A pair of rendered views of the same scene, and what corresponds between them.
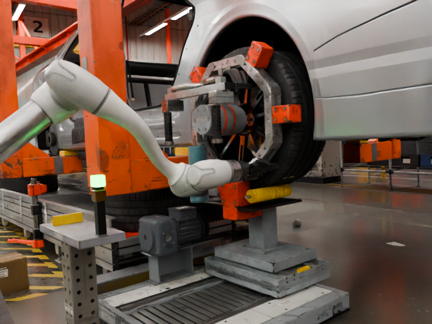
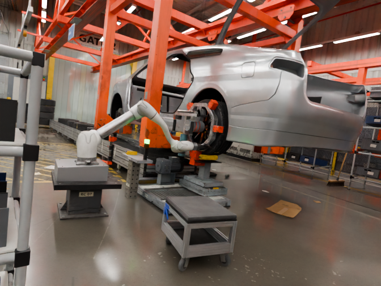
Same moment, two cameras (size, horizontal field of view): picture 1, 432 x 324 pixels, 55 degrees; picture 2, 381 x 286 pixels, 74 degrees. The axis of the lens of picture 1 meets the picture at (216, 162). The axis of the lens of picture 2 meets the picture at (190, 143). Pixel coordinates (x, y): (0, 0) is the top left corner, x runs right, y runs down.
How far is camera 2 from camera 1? 1.12 m
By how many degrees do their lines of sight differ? 3
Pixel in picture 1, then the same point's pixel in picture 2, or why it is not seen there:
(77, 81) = (147, 108)
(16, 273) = not seen: hidden behind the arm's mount
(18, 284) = not seen: hidden behind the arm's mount
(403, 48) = (257, 115)
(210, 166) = (186, 143)
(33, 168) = not seen: hidden behind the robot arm
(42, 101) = (134, 112)
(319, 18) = (235, 96)
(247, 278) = (194, 188)
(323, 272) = (224, 191)
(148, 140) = (166, 130)
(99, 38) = (153, 85)
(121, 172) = (153, 139)
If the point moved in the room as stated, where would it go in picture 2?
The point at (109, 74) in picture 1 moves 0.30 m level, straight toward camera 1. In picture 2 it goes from (155, 100) to (156, 98)
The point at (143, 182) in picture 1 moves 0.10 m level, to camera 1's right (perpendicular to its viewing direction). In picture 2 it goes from (160, 144) to (168, 145)
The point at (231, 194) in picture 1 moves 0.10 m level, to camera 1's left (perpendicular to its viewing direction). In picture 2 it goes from (193, 155) to (185, 154)
